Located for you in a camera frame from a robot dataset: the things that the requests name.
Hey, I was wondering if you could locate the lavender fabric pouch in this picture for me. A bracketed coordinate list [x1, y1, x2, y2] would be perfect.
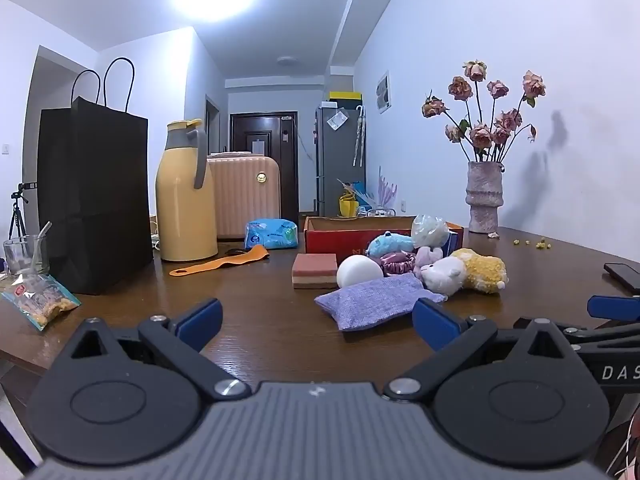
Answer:
[314, 274, 448, 332]

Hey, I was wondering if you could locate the grey refrigerator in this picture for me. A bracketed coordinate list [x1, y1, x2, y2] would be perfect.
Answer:
[315, 102, 367, 218]

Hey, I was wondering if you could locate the grey ceramic vase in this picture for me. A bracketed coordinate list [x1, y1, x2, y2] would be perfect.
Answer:
[465, 161, 505, 235]

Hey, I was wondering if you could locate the pink layered sponge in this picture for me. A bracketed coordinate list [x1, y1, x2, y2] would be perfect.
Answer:
[291, 253, 339, 290]

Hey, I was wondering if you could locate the black paper bag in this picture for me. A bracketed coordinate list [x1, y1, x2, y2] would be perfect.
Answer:
[36, 57, 155, 296]

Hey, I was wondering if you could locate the clear snack packet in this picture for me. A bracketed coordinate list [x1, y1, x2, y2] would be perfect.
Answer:
[0, 274, 82, 332]

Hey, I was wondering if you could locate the metal storage rack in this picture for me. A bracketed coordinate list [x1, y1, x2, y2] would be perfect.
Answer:
[357, 200, 401, 218]

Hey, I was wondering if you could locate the white and yellow sheep plush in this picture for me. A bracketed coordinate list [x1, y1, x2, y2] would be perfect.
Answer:
[420, 248, 509, 297]

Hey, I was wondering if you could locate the bunch of dried roses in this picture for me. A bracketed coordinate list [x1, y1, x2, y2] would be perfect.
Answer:
[421, 59, 547, 165]

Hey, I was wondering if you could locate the spoon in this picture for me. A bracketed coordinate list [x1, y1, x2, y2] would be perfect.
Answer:
[31, 221, 53, 273]

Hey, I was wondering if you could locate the red cardboard box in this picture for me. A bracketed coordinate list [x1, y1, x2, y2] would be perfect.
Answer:
[303, 215, 465, 268]

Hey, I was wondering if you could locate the pale purple small plush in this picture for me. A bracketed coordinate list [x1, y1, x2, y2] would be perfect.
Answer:
[412, 246, 446, 281]

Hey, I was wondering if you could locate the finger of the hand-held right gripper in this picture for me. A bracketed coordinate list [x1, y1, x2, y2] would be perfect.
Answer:
[587, 296, 640, 320]
[552, 321, 640, 350]

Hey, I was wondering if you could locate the blue tissue pack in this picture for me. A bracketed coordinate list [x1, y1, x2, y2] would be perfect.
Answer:
[244, 218, 299, 251]

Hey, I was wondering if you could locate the purple feathery decoration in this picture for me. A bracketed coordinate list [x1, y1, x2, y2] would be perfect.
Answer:
[375, 166, 398, 208]

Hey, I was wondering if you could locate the glass cup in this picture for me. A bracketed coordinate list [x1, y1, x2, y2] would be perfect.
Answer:
[2, 234, 51, 277]

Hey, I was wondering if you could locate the clear bagged white item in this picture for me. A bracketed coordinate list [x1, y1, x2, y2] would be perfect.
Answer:
[411, 214, 451, 250]

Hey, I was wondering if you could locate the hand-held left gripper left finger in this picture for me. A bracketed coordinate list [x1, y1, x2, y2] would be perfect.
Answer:
[70, 297, 251, 402]

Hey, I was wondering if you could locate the white folded umbrella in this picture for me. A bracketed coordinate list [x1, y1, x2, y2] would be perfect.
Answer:
[352, 105, 367, 167]

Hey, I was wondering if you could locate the orange strap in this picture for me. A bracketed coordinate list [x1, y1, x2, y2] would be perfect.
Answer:
[169, 245, 271, 278]

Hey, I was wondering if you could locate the black phone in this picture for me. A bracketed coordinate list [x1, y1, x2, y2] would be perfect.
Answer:
[603, 262, 640, 295]

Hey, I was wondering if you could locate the side room door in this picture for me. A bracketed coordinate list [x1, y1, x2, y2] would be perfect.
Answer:
[205, 94, 222, 156]

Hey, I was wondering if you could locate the black tripod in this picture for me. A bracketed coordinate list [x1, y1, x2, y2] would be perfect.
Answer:
[7, 182, 38, 241]

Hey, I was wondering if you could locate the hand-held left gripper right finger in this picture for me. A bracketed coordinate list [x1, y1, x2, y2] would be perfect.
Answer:
[384, 297, 576, 402]

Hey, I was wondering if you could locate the yellow thermos jug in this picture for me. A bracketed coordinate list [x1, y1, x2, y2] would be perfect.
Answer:
[155, 119, 219, 263]

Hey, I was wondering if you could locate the wall picture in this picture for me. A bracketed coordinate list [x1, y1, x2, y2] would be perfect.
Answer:
[376, 71, 392, 113]

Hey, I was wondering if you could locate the blue fish plush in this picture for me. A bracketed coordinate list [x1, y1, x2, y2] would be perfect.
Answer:
[367, 231, 416, 257]

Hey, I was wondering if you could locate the purple satin scrunchie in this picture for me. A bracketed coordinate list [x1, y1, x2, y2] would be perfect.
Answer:
[377, 251, 418, 277]

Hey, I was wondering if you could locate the pink ribbed suitcase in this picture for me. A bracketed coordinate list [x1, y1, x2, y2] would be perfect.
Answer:
[206, 152, 282, 241]

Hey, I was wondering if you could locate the white soft ball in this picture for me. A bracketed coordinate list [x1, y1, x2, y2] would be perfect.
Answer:
[336, 254, 385, 290]

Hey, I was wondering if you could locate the dark entrance door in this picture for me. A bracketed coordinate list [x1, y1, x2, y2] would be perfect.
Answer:
[230, 111, 299, 211]

